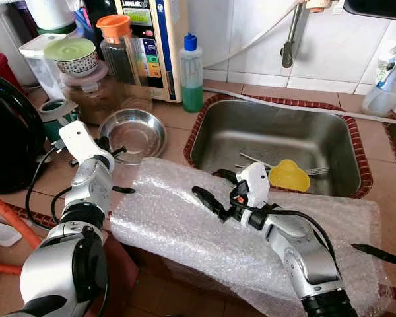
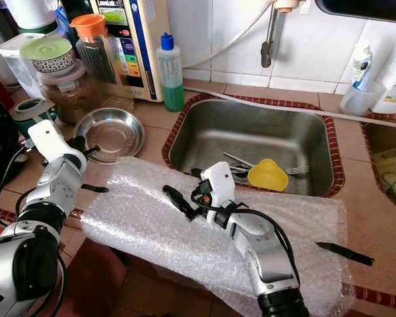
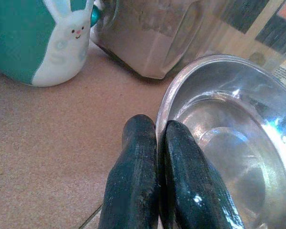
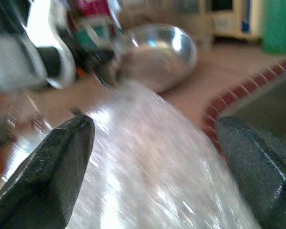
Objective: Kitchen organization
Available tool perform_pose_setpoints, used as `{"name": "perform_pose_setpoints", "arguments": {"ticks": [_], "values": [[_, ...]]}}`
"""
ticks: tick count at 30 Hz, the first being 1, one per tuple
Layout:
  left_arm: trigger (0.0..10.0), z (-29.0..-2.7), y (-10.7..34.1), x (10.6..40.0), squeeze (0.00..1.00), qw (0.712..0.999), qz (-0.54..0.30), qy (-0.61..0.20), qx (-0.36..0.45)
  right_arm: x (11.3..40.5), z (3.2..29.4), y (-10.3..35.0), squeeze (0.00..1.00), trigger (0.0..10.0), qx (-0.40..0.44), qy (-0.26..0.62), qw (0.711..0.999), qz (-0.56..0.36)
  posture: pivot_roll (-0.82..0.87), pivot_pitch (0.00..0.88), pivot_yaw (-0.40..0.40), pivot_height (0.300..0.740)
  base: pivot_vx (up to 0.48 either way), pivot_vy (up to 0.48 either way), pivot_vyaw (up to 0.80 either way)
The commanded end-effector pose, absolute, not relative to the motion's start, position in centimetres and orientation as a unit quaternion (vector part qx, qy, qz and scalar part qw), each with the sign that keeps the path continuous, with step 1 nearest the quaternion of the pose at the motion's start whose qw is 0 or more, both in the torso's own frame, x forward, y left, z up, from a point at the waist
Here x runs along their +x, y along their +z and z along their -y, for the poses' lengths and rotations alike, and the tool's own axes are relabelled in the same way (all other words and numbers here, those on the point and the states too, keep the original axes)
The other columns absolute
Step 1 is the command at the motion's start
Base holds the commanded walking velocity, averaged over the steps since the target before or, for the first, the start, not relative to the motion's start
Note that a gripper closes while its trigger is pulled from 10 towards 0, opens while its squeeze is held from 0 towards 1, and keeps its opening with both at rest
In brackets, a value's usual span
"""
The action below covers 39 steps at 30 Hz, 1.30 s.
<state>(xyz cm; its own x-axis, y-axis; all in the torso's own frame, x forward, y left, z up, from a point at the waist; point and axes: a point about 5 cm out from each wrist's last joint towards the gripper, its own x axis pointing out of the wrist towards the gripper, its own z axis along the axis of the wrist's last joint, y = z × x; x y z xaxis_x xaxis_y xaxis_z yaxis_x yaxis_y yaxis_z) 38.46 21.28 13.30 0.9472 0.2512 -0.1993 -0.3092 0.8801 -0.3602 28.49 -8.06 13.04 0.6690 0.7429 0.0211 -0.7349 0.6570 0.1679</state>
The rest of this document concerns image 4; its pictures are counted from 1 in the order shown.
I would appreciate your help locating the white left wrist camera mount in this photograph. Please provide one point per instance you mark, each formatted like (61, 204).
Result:
(45, 23)

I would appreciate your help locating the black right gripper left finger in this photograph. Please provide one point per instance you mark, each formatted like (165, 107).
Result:
(43, 181)

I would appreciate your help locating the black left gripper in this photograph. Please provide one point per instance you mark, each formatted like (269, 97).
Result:
(93, 59)

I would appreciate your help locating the red container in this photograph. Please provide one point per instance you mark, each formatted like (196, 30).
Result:
(95, 9)

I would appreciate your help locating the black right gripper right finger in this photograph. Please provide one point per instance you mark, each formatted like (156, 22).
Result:
(264, 181)

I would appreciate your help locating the clear bubble wrap sheet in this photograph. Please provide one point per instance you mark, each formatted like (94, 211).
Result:
(145, 155)

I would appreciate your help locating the stainless steel sink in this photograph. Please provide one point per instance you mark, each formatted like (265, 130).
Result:
(264, 102)

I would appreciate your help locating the teal and white mug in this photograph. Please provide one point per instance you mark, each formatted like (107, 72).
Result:
(90, 38)

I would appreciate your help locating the beige water purifier appliance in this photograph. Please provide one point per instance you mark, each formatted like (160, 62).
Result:
(228, 26)

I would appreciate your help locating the shiny metal bowl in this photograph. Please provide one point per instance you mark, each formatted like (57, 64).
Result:
(157, 62)

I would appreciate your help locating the green soap bottle blue cap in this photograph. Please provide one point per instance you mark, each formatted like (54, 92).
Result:
(278, 26)

